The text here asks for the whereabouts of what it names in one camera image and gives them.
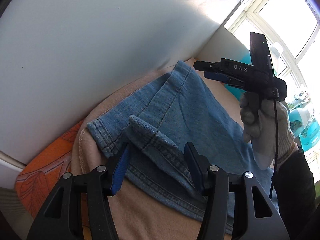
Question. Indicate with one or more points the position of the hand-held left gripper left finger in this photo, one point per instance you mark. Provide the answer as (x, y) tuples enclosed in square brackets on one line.
[(123, 162)]

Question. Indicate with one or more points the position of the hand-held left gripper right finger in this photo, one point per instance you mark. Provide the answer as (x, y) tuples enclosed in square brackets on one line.
[(192, 161)]

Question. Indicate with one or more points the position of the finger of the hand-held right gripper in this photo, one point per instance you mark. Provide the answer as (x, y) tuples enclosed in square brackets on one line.
[(207, 65), (217, 77)]

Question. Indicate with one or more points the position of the blue denim pants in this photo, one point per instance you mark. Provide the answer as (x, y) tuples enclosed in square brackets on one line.
[(180, 115)]

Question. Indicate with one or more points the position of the person's right forearm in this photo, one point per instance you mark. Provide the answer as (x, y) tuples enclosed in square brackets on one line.
[(295, 185)]

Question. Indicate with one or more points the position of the person's right hand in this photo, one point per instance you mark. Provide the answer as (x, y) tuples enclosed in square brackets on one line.
[(270, 130)]

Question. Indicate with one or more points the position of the pink beige blanket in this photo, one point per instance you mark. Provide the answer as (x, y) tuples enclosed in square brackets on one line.
[(140, 212)]

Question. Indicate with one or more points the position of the turquoise printed curtain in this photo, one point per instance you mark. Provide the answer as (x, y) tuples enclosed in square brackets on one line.
[(307, 130)]

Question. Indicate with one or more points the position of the orange leaf-print bed sheet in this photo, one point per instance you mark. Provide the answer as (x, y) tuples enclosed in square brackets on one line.
[(45, 170)]

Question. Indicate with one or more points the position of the white framed window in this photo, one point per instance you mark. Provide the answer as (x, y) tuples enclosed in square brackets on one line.
[(287, 2)]

